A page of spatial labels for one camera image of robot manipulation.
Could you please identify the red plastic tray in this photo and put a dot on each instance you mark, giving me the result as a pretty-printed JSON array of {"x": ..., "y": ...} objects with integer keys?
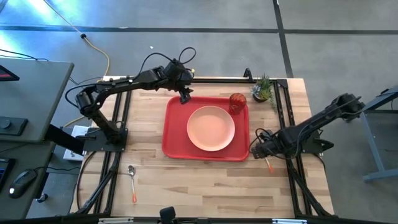
[{"x": 175, "y": 140}]

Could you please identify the black computer mouse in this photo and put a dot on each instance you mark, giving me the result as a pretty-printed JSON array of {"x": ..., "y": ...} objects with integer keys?
[{"x": 22, "y": 183}]

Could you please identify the grey metal table stand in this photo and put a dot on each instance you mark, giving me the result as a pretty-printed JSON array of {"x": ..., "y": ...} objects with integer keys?
[{"x": 376, "y": 146}]

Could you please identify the small black rounded device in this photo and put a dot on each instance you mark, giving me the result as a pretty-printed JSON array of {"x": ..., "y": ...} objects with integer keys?
[{"x": 168, "y": 215}]

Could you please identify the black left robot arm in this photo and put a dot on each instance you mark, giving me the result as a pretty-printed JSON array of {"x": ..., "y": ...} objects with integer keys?
[{"x": 130, "y": 82}]

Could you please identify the red ribbed plastic cup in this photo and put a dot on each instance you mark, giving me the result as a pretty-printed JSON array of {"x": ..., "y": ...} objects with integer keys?
[{"x": 237, "y": 102}]

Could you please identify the small potted succulent plant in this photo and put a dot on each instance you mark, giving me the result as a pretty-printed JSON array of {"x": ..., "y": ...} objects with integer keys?
[{"x": 262, "y": 90}]

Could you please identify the silver metal bracket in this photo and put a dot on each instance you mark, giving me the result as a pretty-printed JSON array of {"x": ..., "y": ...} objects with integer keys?
[
  {"x": 289, "y": 221},
  {"x": 115, "y": 221}
]

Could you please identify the black chair castor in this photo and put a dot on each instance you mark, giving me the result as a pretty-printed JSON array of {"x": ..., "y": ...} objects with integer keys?
[{"x": 42, "y": 198}]

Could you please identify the peach round plate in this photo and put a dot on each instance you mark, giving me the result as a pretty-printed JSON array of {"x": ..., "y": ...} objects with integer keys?
[{"x": 211, "y": 128}]

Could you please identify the black aluminium table frame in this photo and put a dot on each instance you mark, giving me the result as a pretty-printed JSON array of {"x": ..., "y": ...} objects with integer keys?
[{"x": 217, "y": 80}]

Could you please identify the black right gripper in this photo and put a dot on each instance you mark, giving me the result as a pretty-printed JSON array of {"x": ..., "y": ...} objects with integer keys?
[{"x": 269, "y": 144}]

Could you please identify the black frame clamp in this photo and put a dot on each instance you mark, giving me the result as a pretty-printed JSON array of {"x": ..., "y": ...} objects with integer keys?
[{"x": 248, "y": 74}]

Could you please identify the dark grey desk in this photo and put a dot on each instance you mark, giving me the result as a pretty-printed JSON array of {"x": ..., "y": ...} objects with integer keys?
[{"x": 21, "y": 205}]

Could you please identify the black keyboard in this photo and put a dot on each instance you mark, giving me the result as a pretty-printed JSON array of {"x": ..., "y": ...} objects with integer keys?
[{"x": 4, "y": 174}]

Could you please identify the light grey desk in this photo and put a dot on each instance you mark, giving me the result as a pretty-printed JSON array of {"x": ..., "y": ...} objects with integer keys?
[{"x": 34, "y": 96}]

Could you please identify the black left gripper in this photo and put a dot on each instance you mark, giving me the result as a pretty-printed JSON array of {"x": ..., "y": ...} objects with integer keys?
[{"x": 177, "y": 74}]

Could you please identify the white power box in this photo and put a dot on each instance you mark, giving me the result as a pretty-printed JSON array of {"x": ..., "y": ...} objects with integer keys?
[{"x": 73, "y": 152}]

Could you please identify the black flat bar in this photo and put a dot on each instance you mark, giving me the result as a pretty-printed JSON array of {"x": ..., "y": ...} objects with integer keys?
[{"x": 62, "y": 138}]

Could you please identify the black monitor with red stripe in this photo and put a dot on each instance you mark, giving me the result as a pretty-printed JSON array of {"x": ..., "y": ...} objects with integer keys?
[{"x": 6, "y": 74}]

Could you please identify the black desk pad device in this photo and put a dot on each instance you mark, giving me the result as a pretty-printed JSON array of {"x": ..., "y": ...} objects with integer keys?
[{"x": 12, "y": 126}]

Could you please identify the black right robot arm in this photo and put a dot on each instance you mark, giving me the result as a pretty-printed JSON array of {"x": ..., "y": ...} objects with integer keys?
[{"x": 320, "y": 119}]

